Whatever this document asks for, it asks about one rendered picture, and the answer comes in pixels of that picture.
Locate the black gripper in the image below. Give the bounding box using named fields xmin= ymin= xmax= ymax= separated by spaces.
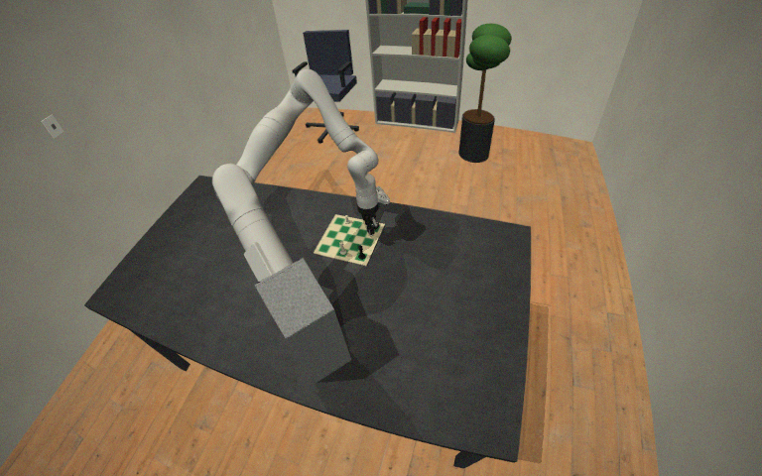
xmin=357 ymin=203 xmax=379 ymax=235

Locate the green and cream chessboard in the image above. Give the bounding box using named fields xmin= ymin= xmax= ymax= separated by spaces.
xmin=314 ymin=214 xmax=385 ymax=266

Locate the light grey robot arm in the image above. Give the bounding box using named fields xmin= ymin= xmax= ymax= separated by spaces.
xmin=212 ymin=69 xmax=390 ymax=282

